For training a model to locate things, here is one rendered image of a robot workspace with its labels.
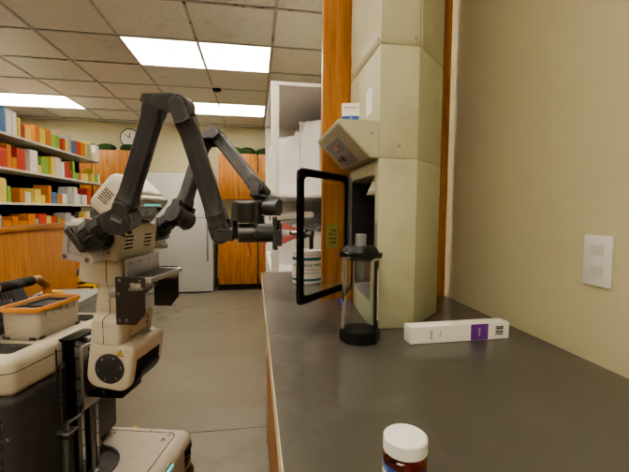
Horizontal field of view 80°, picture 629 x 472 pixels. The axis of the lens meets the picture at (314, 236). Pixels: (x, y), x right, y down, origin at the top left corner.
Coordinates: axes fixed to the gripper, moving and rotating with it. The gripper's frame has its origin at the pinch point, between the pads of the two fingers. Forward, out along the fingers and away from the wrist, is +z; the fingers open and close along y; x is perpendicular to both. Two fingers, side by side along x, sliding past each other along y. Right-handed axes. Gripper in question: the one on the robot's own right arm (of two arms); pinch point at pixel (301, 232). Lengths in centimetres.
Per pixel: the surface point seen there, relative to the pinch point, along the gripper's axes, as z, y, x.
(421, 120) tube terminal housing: 31.5, 31.8, -16.9
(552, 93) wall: 62, 37, -28
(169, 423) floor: -66, -119, 109
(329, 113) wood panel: 12.2, 41.6, 18.4
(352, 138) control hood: 11.4, 26.2, -18.3
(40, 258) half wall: -177, -29, 198
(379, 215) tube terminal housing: 19.0, 5.5, -18.6
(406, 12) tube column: 26, 60, -18
